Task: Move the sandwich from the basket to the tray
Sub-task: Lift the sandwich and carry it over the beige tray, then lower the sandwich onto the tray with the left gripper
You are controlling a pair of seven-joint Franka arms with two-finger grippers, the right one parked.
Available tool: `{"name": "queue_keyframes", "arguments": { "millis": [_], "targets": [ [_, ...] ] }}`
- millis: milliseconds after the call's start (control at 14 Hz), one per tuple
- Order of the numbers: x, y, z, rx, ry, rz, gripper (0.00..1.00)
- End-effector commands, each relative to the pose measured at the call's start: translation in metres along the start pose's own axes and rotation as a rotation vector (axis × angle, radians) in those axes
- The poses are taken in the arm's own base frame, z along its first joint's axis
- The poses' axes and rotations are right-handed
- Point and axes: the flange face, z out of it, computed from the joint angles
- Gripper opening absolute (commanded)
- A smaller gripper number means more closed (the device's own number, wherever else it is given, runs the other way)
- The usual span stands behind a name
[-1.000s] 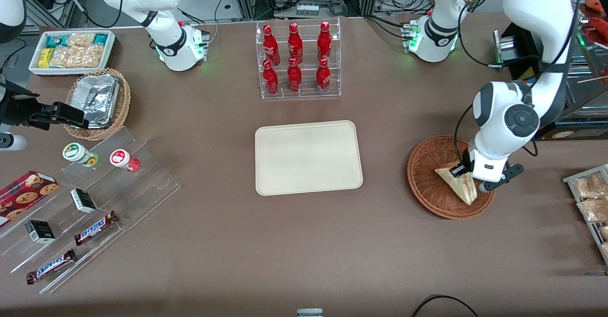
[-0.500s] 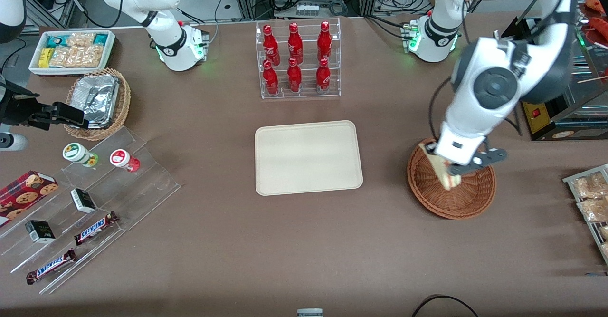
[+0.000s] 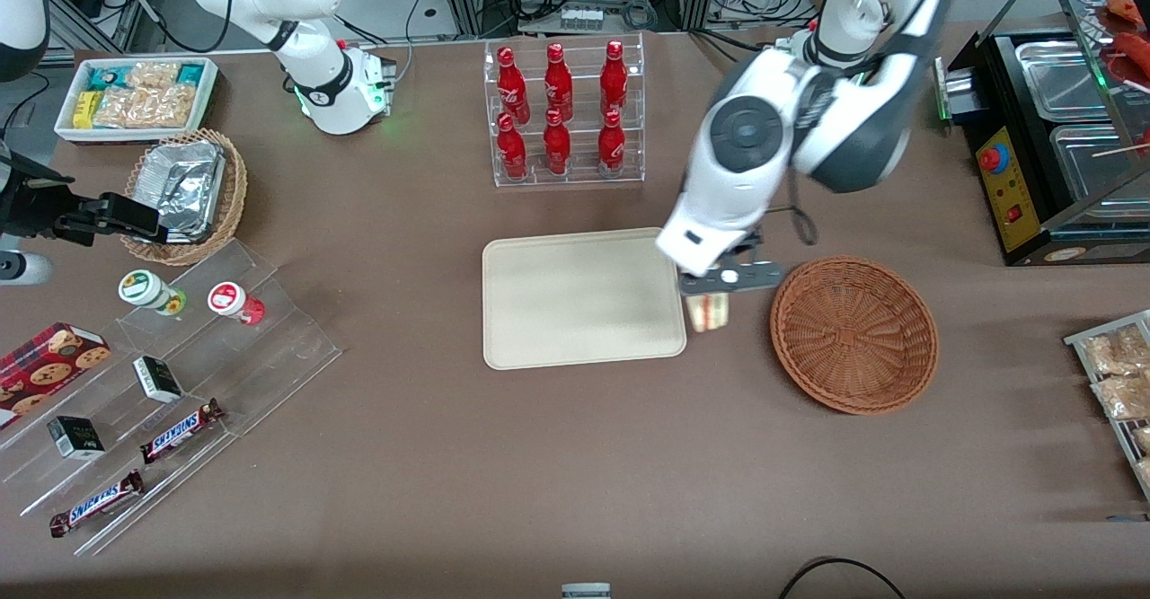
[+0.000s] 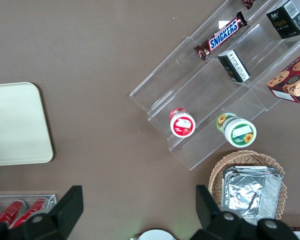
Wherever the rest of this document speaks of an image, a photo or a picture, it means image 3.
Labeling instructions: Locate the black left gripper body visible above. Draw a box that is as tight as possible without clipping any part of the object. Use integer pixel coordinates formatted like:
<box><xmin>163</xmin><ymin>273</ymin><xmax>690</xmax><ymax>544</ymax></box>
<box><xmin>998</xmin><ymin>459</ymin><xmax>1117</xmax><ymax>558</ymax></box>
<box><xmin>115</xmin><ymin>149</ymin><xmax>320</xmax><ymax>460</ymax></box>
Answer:
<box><xmin>715</xmin><ymin>230</ymin><xmax>766</xmax><ymax>269</ymax></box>

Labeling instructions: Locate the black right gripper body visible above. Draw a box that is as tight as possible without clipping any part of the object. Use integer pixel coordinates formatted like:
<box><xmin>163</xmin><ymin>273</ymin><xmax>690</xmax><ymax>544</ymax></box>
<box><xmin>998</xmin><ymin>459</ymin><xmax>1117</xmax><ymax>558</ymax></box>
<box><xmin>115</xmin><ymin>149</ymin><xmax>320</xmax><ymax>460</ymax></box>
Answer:
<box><xmin>0</xmin><ymin>154</ymin><xmax>111</xmax><ymax>247</ymax></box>

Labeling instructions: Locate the triangular sandwich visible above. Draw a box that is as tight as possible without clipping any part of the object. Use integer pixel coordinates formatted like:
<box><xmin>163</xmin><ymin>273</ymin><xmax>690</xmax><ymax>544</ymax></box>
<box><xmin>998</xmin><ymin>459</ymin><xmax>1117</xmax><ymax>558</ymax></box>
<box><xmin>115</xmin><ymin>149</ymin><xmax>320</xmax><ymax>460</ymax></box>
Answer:
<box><xmin>686</xmin><ymin>292</ymin><xmax>731</xmax><ymax>334</ymax></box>

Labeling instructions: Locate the light wicker basket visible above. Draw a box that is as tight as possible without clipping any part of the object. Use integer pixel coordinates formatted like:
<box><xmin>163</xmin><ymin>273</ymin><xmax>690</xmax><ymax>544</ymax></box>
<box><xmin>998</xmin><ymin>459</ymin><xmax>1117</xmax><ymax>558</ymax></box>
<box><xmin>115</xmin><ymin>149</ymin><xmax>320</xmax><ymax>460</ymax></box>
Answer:
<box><xmin>119</xmin><ymin>128</ymin><xmax>250</xmax><ymax>268</ymax></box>

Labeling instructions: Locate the brown round wicker basket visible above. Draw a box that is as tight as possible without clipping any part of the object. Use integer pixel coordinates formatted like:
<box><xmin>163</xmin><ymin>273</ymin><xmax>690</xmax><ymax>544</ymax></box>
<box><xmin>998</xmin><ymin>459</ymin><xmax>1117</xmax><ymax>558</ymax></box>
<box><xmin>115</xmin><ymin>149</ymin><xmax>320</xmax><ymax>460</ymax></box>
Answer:
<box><xmin>770</xmin><ymin>256</ymin><xmax>941</xmax><ymax>417</ymax></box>

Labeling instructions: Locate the white rectangular snack tray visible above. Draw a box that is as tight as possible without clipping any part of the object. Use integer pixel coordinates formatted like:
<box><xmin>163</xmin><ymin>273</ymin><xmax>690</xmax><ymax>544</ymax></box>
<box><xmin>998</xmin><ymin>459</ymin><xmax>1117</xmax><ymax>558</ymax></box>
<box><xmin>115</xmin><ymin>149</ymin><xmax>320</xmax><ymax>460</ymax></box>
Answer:
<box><xmin>54</xmin><ymin>56</ymin><xmax>220</xmax><ymax>145</ymax></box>

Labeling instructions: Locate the beige plastic tray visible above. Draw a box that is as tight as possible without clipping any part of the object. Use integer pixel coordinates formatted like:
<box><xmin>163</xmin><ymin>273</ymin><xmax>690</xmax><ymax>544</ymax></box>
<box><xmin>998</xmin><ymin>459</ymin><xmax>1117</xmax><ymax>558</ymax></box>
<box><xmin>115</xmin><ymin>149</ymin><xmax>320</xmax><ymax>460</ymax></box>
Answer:
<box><xmin>482</xmin><ymin>226</ymin><xmax>688</xmax><ymax>372</ymax></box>

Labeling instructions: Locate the tray of packaged snacks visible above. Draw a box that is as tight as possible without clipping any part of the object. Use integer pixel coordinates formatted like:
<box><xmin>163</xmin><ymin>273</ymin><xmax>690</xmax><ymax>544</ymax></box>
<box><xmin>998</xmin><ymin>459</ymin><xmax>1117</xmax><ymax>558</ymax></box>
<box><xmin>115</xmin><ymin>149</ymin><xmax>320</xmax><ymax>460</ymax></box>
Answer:
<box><xmin>1064</xmin><ymin>309</ymin><xmax>1150</xmax><ymax>502</ymax></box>

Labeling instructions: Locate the green-label white cup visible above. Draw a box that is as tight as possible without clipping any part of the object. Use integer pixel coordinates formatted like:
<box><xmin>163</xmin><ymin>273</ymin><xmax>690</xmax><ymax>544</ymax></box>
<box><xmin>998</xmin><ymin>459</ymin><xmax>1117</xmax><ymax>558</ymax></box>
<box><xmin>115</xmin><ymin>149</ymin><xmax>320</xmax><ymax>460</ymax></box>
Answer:
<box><xmin>118</xmin><ymin>269</ymin><xmax>188</xmax><ymax>317</ymax></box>

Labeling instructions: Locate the aluminium foil container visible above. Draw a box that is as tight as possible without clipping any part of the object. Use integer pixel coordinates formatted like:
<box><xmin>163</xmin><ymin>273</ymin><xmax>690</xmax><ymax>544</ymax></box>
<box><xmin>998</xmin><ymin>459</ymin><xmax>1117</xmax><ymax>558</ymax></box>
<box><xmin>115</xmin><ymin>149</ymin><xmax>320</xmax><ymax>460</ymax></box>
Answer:
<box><xmin>131</xmin><ymin>139</ymin><xmax>228</xmax><ymax>243</ymax></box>

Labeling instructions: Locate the red-label white cup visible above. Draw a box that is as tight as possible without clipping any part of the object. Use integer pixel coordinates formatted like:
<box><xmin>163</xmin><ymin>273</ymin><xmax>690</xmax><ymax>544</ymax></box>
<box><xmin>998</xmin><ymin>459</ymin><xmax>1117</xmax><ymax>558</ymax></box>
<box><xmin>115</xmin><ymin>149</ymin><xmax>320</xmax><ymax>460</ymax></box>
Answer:
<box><xmin>208</xmin><ymin>281</ymin><xmax>267</xmax><ymax>327</ymax></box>

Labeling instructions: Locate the clear cracker bag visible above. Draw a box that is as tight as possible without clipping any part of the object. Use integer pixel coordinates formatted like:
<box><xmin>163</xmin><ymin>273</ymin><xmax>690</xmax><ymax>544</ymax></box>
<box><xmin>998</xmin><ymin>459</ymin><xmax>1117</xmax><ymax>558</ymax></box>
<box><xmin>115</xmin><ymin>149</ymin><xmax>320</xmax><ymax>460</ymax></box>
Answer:
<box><xmin>127</xmin><ymin>61</ymin><xmax>181</xmax><ymax>91</ymax></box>
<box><xmin>144</xmin><ymin>84</ymin><xmax>198</xmax><ymax>129</ymax></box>
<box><xmin>93</xmin><ymin>87</ymin><xmax>150</xmax><ymax>130</ymax></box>

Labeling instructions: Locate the small black carton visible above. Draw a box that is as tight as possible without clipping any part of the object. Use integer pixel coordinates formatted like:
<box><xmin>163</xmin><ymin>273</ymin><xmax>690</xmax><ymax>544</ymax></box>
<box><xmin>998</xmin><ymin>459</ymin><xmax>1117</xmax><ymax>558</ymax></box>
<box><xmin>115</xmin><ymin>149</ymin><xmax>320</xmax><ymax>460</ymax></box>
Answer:
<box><xmin>132</xmin><ymin>356</ymin><xmax>185</xmax><ymax>404</ymax></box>
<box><xmin>46</xmin><ymin>415</ymin><xmax>107</xmax><ymax>462</ymax></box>

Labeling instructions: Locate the red cookie box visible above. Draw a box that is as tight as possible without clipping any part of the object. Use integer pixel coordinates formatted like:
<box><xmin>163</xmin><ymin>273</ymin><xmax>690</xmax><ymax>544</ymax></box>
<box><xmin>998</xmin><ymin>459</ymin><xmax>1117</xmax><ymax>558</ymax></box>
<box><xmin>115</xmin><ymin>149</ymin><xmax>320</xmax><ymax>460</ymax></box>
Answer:
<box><xmin>0</xmin><ymin>322</ymin><xmax>114</xmax><ymax>431</ymax></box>

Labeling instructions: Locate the red cola bottle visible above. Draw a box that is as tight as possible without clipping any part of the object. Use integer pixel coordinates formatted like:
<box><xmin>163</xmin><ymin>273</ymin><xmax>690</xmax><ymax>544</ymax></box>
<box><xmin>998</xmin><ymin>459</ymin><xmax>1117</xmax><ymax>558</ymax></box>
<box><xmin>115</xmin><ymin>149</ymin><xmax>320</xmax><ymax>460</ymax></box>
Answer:
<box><xmin>542</xmin><ymin>109</ymin><xmax>573</xmax><ymax>177</ymax></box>
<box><xmin>597</xmin><ymin>110</ymin><xmax>628</xmax><ymax>179</ymax></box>
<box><xmin>543</xmin><ymin>42</ymin><xmax>575</xmax><ymax>122</ymax></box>
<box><xmin>496</xmin><ymin>46</ymin><xmax>532</xmax><ymax>126</ymax></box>
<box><xmin>599</xmin><ymin>40</ymin><xmax>630</xmax><ymax>119</ymax></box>
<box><xmin>495</xmin><ymin>112</ymin><xmax>530</xmax><ymax>181</ymax></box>

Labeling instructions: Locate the clear acrylic bottle rack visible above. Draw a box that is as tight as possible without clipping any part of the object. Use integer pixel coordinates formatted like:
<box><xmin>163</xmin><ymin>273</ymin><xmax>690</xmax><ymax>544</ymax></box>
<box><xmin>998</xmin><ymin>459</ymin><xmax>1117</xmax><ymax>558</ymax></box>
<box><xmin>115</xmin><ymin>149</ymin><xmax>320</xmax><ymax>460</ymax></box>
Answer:
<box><xmin>482</xmin><ymin>32</ymin><xmax>647</xmax><ymax>189</ymax></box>

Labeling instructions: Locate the clear acrylic stepped stand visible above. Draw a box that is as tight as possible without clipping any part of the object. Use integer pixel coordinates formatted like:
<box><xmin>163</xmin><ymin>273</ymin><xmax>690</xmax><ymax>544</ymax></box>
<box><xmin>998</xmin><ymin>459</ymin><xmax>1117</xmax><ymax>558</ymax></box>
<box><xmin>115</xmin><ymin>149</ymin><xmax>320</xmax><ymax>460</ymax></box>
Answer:
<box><xmin>0</xmin><ymin>238</ymin><xmax>344</xmax><ymax>558</ymax></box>

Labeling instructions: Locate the snickers chocolate bar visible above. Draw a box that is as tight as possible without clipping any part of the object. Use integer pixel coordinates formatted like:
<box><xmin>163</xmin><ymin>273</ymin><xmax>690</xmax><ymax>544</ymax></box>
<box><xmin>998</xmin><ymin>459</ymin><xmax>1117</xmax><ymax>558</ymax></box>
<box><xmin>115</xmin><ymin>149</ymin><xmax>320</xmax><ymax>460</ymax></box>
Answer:
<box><xmin>139</xmin><ymin>398</ymin><xmax>226</xmax><ymax>465</ymax></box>
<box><xmin>49</xmin><ymin>469</ymin><xmax>146</xmax><ymax>539</ymax></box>

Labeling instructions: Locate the black food warmer cabinet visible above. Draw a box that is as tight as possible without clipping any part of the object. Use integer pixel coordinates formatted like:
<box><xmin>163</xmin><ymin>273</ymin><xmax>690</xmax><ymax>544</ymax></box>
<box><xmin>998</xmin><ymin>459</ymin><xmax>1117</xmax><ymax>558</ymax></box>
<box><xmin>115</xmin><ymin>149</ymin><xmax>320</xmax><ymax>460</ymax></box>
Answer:
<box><xmin>932</xmin><ymin>0</ymin><xmax>1150</xmax><ymax>268</ymax></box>

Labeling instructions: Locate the stainless steel pan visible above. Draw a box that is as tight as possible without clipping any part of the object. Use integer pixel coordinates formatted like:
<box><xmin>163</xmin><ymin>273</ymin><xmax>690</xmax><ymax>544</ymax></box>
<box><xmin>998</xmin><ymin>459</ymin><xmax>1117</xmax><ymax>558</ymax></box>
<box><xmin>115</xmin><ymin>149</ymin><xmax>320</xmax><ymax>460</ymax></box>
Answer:
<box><xmin>1014</xmin><ymin>39</ymin><xmax>1112</xmax><ymax>124</ymax></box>
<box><xmin>1048</xmin><ymin>122</ymin><xmax>1150</xmax><ymax>207</ymax></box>

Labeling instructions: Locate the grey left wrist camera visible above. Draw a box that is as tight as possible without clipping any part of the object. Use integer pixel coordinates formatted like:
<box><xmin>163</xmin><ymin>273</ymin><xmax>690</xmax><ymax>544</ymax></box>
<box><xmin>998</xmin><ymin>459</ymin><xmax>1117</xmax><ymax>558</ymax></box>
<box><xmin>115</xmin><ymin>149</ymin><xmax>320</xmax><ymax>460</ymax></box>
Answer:
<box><xmin>677</xmin><ymin>261</ymin><xmax>789</xmax><ymax>299</ymax></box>

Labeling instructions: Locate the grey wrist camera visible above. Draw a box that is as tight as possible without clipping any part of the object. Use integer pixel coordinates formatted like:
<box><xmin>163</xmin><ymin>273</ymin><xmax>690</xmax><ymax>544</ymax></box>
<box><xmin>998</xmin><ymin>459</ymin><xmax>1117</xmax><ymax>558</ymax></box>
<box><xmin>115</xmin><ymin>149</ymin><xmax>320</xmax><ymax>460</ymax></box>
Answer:
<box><xmin>677</xmin><ymin>261</ymin><xmax>789</xmax><ymax>299</ymax></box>
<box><xmin>0</xmin><ymin>252</ymin><xmax>53</xmax><ymax>286</ymax></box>

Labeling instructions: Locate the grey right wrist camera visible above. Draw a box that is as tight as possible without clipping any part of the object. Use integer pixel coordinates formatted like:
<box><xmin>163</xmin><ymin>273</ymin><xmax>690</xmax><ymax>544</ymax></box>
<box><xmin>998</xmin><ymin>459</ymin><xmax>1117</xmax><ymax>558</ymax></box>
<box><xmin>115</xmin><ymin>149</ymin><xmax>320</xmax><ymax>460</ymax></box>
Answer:
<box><xmin>0</xmin><ymin>252</ymin><xmax>53</xmax><ymax>286</ymax></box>

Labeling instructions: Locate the black looped cable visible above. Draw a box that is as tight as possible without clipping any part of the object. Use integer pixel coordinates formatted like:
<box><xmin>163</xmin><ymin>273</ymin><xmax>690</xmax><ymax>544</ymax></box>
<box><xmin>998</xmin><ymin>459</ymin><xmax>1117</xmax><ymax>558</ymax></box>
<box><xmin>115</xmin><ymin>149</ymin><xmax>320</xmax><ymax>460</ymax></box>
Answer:
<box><xmin>777</xmin><ymin>557</ymin><xmax>909</xmax><ymax>599</ymax></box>

